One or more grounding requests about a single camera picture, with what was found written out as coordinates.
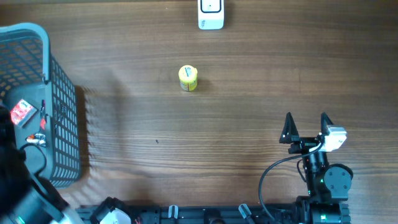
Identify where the red snack box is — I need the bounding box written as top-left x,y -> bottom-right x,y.
11,99 -> 37,128

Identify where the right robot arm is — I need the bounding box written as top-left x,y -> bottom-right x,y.
279,113 -> 353,224

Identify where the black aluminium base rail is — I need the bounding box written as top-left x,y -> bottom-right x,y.
77,203 -> 351,224

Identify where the red silver foil packet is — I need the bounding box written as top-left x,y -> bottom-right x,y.
25,133 -> 46,147

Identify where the white barcode scanner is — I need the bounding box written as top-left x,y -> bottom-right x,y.
197,0 -> 224,30

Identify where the grey plastic shopping basket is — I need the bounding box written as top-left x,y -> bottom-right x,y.
1,23 -> 81,189

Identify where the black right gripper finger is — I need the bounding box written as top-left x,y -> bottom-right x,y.
321,112 -> 333,135
279,112 -> 300,144

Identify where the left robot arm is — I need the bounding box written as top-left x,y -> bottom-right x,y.
1,106 -> 83,224

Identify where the black right camera cable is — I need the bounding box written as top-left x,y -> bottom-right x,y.
258,141 -> 326,215

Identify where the yellow cylindrical container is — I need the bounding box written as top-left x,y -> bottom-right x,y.
178,65 -> 198,91

